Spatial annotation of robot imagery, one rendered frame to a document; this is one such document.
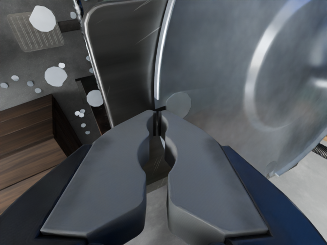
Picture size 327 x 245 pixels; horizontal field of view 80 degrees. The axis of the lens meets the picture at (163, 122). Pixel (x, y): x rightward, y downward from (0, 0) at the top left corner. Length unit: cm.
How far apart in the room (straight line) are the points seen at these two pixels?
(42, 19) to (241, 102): 20
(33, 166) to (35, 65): 41
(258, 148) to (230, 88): 10
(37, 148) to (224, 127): 56
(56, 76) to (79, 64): 67
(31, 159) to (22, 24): 38
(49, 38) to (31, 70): 23
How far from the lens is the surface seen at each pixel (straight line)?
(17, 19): 74
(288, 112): 23
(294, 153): 32
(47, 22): 24
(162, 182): 42
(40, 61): 92
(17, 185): 74
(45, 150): 66
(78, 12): 71
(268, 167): 29
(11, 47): 92
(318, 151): 40
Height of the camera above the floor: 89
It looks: 50 degrees down
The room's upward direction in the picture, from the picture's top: 137 degrees clockwise
